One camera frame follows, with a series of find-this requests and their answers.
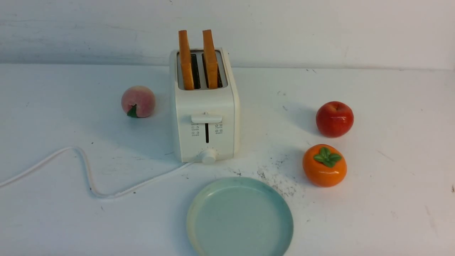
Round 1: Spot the white two-slot toaster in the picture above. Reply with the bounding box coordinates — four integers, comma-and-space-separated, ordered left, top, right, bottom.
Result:
169, 48, 241, 164

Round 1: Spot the pink peach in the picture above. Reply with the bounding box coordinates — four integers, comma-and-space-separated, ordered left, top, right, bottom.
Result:
121, 86, 156, 118

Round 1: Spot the light green round plate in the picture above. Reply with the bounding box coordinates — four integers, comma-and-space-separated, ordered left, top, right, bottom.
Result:
186, 177, 294, 256

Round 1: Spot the toast slice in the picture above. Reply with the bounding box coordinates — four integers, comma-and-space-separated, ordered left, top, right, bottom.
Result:
203, 30, 218, 89
178, 30, 195, 90

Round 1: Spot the white toaster power cord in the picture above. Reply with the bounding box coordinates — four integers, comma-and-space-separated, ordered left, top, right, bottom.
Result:
0, 146, 194, 199

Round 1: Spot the red apple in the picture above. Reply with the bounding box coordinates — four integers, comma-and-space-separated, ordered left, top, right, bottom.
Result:
316, 101, 354, 138

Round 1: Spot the orange persimmon with green leaf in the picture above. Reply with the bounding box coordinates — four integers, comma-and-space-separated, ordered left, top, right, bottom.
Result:
302, 144, 347, 187

